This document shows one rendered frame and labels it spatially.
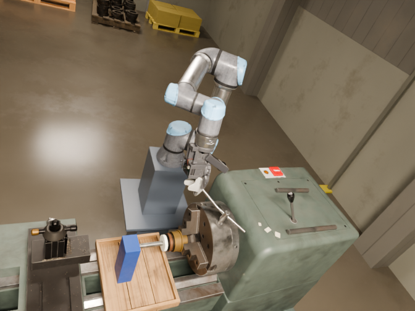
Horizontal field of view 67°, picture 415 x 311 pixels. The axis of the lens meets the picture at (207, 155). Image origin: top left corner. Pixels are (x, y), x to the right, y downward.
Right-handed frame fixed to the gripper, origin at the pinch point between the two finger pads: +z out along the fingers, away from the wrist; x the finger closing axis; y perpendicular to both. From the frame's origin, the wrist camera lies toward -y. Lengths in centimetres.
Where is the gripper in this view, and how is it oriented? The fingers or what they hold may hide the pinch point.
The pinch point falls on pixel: (197, 192)
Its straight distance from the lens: 118.5
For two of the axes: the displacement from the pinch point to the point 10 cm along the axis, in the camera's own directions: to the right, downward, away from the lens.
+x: 4.1, 4.9, -7.7
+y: -8.8, 0.0, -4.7
